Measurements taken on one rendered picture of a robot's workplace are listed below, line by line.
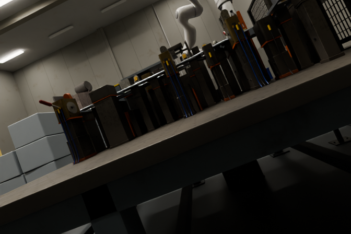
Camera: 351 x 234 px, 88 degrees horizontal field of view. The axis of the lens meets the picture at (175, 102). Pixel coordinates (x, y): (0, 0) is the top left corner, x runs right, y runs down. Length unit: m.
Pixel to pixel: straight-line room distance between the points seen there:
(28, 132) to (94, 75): 7.60
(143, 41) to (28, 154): 7.71
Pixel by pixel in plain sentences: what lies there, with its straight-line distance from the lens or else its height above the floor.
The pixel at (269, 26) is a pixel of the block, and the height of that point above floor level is 0.93.
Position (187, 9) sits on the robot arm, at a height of 1.43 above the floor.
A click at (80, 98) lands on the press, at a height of 2.20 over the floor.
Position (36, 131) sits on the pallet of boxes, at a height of 1.19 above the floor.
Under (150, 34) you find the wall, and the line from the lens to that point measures 9.63.
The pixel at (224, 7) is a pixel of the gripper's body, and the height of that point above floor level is 1.16.
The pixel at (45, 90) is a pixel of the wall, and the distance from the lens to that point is 11.71.
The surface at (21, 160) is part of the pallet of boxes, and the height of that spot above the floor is 0.95.
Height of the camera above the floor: 0.74
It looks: 3 degrees up
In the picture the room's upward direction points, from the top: 23 degrees counter-clockwise
